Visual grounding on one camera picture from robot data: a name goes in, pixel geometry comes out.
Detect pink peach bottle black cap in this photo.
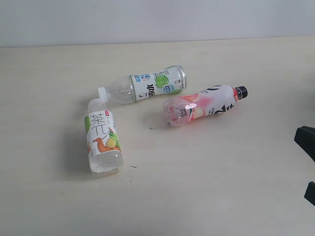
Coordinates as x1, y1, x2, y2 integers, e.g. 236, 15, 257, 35
163, 85, 248, 127

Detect lime label clear bottle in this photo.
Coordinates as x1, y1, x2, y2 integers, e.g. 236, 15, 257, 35
98, 65, 187, 104

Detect tea bottle with camel label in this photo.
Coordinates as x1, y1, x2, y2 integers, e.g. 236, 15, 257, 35
84, 99, 123, 177

